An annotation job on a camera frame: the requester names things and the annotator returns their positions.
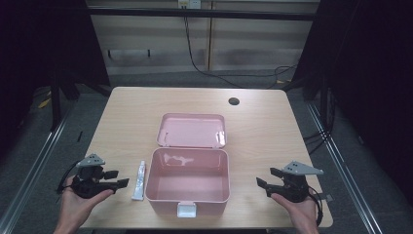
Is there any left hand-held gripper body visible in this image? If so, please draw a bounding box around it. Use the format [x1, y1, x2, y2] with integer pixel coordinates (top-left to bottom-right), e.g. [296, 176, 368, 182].
[70, 153, 113, 200]

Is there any black horizontal frame bar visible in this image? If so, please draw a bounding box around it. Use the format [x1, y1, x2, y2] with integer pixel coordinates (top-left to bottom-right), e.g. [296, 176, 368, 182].
[87, 8, 320, 22]

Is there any white wall power outlet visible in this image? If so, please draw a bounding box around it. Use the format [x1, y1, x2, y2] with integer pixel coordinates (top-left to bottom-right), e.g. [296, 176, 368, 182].
[177, 0, 203, 10]

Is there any white ointment tube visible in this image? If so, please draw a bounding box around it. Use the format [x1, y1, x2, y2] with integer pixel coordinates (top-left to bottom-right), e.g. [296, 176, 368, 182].
[131, 160, 147, 202]

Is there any black metal stand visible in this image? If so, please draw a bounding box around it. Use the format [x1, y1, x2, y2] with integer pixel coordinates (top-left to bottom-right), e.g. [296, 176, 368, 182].
[49, 72, 81, 132]

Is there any person's right hand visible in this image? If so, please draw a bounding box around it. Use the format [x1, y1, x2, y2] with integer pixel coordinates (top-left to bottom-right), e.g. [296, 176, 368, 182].
[271, 193, 319, 228]

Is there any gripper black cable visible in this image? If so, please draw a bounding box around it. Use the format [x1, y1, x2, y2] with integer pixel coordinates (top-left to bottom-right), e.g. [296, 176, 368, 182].
[307, 185, 324, 227]
[56, 160, 82, 196]

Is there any pink plastic storage box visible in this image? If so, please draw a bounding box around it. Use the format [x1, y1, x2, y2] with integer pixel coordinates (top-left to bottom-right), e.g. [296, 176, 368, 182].
[144, 112, 231, 218]

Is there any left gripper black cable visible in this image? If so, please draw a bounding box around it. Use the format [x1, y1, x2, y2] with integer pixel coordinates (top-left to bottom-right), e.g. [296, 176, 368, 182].
[56, 160, 82, 196]

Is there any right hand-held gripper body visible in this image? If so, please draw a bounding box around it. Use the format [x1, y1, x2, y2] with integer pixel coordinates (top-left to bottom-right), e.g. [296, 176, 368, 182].
[276, 160, 324, 203]

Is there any long black wall cable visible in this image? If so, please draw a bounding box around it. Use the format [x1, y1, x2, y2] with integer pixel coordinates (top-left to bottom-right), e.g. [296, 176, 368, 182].
[183, 16, 298, 90]

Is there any black floor cables bundle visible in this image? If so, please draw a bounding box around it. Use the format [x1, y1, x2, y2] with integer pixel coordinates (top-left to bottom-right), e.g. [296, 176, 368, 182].
[302, 94, 337, 156]

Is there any metal floor rail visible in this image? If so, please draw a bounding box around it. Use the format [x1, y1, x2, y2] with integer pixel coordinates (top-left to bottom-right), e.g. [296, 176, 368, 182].
[306, 102, 384, 234]
[0, 106, 74, 234]

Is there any dark curtain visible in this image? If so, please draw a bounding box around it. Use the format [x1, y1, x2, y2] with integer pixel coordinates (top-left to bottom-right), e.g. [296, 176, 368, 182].
[293, 0, 413, 209]
[0, 0, 111, 157]

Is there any person's left hand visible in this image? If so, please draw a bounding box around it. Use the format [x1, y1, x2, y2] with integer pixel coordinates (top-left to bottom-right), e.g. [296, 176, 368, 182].
[56, 175, 115, 228]

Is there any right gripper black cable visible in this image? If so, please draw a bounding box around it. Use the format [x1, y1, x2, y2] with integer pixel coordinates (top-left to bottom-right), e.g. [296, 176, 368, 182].
[307, 185, 324, 227]

